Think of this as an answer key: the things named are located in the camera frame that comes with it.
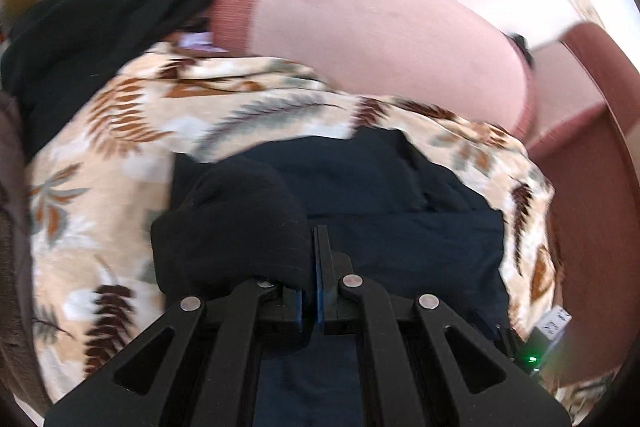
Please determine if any pile of black clothes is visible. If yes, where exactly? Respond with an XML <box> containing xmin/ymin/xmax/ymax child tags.
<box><xmin>0</xmin><ymin>0</ymin><xmax>263</xmax><ymax>158</ymax></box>

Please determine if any dark brown cloth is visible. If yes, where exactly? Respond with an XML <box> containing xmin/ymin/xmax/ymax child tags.
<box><xmin>0</xmin><ymin>94</ymin><xmax>56</xmax><ymax>418</ymax></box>

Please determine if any dark navy garment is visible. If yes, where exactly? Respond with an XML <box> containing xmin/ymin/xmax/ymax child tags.
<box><xmin>150</xmin><ymin>127</ymin><xmax>512</xmax><ymax>427</ymax></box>

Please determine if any small black object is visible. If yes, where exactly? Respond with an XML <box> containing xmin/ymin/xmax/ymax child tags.
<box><xmin>505</xmin><ymin>32</ymin><xmax>536</xmax><ymax>68</ymax></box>

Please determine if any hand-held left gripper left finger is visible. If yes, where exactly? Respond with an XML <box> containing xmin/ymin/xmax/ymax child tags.
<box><xmin>45</xmin><ymin>278</ymin><xmax>307</xmax><ymax>427</ymax></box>

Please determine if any leaf print blanket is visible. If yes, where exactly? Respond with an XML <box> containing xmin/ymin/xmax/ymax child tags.
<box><xmin>25</xmin><ymin>42</ymin><xmax>618</xmax><ymax>425</ymax></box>

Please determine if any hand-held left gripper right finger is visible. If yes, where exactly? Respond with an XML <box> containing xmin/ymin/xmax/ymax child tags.
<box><xmin>314</xmin><ymin>225</ymin><xmax>572</xmax><ymax>427</ymax></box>

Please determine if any reddish brown sofa armrest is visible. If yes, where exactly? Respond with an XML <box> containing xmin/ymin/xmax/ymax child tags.
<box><xmin>525</xmin><ymin>22</ymin><xmax>640</xmax><ymax>388</ymax></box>

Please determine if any light purple cloth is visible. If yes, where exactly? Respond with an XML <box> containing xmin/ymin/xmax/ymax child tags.
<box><xmin>177</xmin><ymin>29</ymin><xmax>226</xmax><ymax>56</ymax></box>

